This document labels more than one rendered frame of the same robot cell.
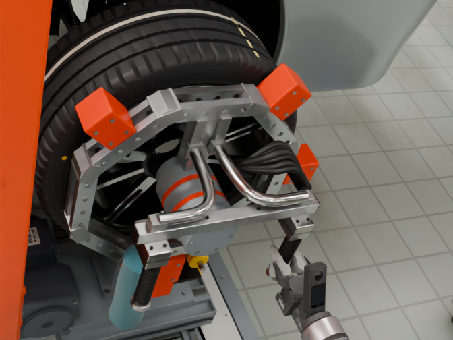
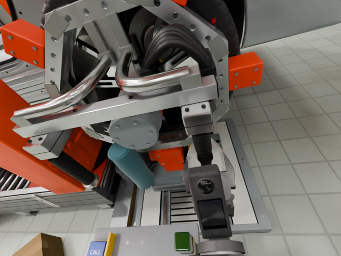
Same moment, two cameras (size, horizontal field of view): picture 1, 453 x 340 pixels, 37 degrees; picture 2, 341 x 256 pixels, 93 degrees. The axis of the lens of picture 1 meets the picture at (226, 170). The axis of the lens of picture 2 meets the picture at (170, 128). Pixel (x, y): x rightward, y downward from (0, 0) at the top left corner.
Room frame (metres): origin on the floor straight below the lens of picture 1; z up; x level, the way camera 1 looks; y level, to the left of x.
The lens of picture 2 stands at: (0.88, -0.33, 1.13)
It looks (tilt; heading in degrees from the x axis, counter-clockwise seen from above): 45 degrees down; 55
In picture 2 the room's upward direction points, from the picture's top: 22 degrees counter-clockwise
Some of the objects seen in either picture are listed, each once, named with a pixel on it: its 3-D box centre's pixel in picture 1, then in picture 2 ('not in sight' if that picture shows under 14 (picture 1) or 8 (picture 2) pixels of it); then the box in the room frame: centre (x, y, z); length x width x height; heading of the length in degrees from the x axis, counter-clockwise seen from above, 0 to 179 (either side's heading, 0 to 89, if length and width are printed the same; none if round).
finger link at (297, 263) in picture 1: (293, 262); (217, 159); (1.04, -0.23, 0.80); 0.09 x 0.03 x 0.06; 31
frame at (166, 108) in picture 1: (184, 181); (142, 95); (1.11, 0.08, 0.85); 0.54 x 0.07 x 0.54; 129
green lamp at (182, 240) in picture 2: not in sight; (183, 242); (0.87, -0.21, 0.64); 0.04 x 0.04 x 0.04; 39
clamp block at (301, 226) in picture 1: (293, 216); (195, 107); (1.06, -0.18, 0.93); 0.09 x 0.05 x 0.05; 39
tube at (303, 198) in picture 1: (265, 162); (145, 45); (1.08, -0.07, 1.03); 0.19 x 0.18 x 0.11; 39
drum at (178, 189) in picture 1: (195, 204); (139, 109); (1.06, 0.04, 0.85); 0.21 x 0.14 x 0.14; 39
